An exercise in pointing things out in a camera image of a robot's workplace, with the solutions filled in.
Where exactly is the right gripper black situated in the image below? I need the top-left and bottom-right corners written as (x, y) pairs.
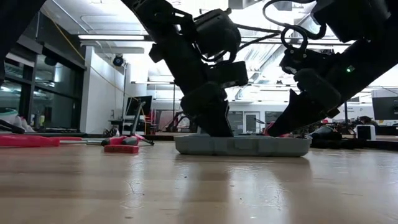
top-left (268, 39), bottom-right (393, 138)

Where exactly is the grey plastic tool case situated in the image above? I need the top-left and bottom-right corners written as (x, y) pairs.
top-left (174, 133), bottom-right (312, 157)

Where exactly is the red bit holder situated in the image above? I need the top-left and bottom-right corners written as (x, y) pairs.
top-left (103, 144), bottom-right (140, 154)

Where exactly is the white black small box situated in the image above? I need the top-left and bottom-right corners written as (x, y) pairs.
top-left (356, 123), bottom-right (377, 141)

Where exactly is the red handled screwdriver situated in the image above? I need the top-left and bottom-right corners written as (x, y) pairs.
top-left (0, 134), bottom-right (106, 148)

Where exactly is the white green bundle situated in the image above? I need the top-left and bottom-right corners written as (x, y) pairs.
top-left (0, 108), bottom-right (37, 136)

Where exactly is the yellow hanging cable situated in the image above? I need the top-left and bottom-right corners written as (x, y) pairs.
top-left (43, 9), bottom-right (86, 62)

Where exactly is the grey angled stand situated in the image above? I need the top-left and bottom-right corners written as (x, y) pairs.
top-left (129, 101), bottom-right (147, 136)

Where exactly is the black monitor on stand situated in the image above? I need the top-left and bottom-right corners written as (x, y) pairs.
top-left (125, 95), bottom-right (154, 118)

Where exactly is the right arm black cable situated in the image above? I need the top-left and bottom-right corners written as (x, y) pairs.
top-left (262, 0), bottom-right (327, 55)

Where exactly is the long ceiling light strip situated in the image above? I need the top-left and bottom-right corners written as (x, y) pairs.
top-left (77, 34), bottom-right (146, 41)

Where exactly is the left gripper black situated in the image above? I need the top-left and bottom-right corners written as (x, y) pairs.
top-left (148, 39), bottom-right (250, 138)

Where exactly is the red black handled tool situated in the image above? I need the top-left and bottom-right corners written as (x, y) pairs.
top-left (100, 134), bottom-right (155, 147)

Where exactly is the black wide monitor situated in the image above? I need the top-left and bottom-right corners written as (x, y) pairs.
top-left (372, 96), bottom-right (398, 121)

